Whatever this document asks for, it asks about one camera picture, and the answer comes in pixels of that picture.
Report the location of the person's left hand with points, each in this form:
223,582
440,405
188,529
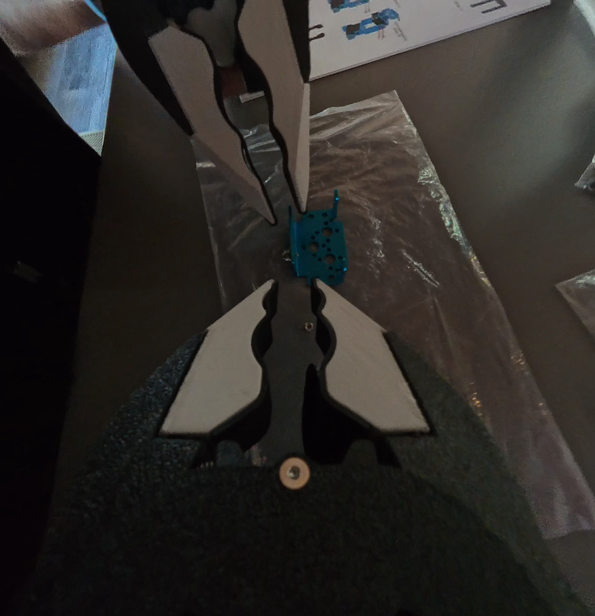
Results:
231,79

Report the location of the scattered small parts bags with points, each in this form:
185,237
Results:
586,298

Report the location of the blue perforated metal bracket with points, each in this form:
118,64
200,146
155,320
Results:
321,245

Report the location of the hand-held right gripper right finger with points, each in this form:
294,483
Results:
374,385

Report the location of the white instruction manual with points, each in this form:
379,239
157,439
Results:
422,29

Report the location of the clear plastic bag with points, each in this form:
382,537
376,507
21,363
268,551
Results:
398,216

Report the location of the grey desk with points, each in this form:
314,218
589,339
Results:
494,120

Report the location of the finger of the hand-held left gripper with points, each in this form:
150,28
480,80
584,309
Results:
191,82
278,72

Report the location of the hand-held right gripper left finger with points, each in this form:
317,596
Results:
215,385

